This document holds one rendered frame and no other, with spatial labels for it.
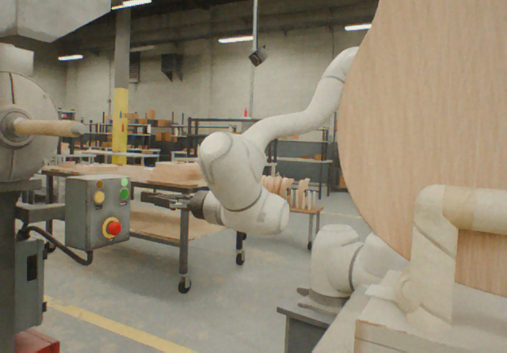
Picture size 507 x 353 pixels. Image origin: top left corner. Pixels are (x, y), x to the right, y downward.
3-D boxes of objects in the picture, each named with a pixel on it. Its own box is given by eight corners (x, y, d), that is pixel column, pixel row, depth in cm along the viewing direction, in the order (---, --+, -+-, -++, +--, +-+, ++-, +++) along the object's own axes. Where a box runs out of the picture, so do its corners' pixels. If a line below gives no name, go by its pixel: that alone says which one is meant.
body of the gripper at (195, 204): (200, 223, 93) (171, 218, 98) (219, 218, 101) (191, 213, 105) (201, 193, 93) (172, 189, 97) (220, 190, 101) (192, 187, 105)
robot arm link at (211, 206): (238, 223, 99) (219, 220, 101) (239, 189, 98) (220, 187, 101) (219, 229, 91) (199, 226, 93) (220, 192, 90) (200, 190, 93)
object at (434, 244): (403, 325, 29) (412, 205, 28) (408, 309, 31) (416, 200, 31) (450, 336, 27) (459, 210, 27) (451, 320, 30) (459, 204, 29)
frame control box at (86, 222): (16, 261, 108) (17, 173, 107) (79, 245, 127) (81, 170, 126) (70, 279, 97) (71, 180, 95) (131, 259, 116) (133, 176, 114)
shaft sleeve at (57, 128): (14, 119, 80) (28, 119, 83) (15, 134, 81) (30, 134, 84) (67, 120, 72) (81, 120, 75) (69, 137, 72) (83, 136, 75)
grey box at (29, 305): (-18, 324, 111) (-17, 142, 108) (18, 310, 120) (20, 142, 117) (11, 338, 104) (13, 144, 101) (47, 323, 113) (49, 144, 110)
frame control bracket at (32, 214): (20, 222, 99) (20, 207, 98) (81, 212, 115) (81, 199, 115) (28, 224, 97) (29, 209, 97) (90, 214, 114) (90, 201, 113)
